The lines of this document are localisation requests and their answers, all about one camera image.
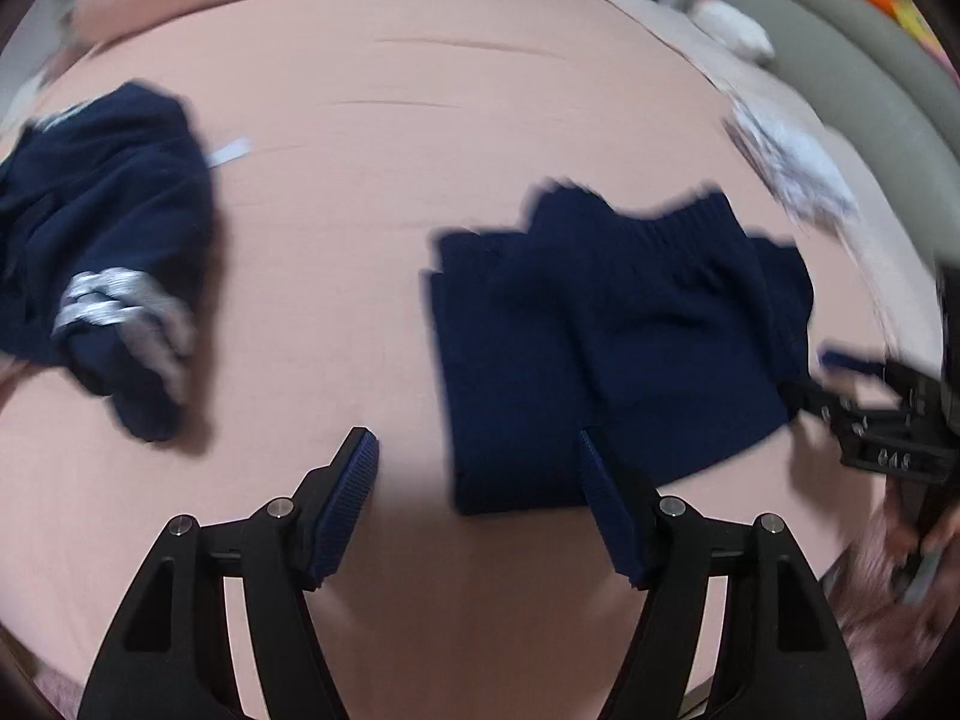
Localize white plush toy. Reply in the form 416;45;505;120
686;0;777;61

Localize person's right hand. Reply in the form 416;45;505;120
881;484;960;631

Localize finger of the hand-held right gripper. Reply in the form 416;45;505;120
780;381;863;458
821;345;912;391

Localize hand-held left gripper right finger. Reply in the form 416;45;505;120
577;429;856;720

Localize folded light blue clothes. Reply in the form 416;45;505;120
724;101;860;230

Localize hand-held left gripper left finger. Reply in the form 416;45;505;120
77;427;380;720

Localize checked beige pillow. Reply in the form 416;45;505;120
592;0;751;91
720;67;946;361

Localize pink bed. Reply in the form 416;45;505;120
0;0;946;720

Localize grey padded headboard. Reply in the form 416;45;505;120
660;0;960;256

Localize navy garment with white drawstring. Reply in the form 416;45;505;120
0;80;252;443

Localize navy garment with ribbed hem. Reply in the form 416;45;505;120
427;178;815;518

